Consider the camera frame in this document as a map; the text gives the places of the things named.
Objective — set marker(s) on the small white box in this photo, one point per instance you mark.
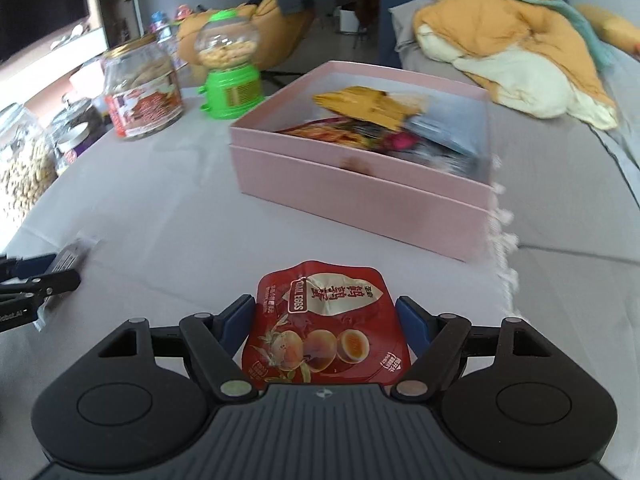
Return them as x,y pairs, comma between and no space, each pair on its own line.
349,20

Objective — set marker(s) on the clear plastic packet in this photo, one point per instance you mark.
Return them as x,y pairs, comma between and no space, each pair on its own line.
75,252

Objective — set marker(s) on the glass jar of peanuts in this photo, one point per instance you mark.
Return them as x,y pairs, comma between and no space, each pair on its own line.
25,170

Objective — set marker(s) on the yellow pillow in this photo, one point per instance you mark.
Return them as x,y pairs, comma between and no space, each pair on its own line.
615,27

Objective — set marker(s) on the yellow and cream quilt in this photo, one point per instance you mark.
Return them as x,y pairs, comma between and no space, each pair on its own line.
510,45

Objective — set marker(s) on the grey sofa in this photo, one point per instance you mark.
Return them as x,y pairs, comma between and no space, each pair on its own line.
575,200

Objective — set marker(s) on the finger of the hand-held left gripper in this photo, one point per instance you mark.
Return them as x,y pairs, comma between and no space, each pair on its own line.
50,282
30,266

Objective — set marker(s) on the glass jar with dark lid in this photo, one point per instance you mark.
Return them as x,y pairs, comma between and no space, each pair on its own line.
75,135

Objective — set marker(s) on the black television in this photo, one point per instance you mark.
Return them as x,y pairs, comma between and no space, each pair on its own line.
40,5

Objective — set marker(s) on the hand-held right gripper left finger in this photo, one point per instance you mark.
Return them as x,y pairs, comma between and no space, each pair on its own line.
236,324

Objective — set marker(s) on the glass jar with red label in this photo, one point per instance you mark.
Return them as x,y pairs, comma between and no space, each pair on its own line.
142,95

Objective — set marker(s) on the plastic bottle with colourful cap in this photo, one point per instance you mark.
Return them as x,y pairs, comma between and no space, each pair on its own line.
162,32

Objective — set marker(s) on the yellow snack packet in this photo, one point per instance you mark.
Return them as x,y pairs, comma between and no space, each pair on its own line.
365,102

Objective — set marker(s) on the green candy dispenser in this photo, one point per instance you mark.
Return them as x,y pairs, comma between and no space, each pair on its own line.
232,90

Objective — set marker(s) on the red and orange snack packet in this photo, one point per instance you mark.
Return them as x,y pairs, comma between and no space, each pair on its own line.
335,135

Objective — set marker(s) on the teal scarf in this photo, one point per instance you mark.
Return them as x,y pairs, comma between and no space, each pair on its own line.
580,20

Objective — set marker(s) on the grey blue snack packet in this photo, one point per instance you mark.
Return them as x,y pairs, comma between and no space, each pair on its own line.
450,130

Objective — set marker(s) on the pink cardboard box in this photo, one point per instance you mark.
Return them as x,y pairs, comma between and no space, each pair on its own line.
350,195

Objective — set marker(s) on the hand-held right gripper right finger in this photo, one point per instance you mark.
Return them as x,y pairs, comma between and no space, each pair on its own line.
412,324

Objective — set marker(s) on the red egg snack packet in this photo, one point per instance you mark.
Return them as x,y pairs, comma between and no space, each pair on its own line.
320,342

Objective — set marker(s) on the yellow armchair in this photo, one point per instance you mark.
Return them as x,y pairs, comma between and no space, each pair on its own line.
270,25

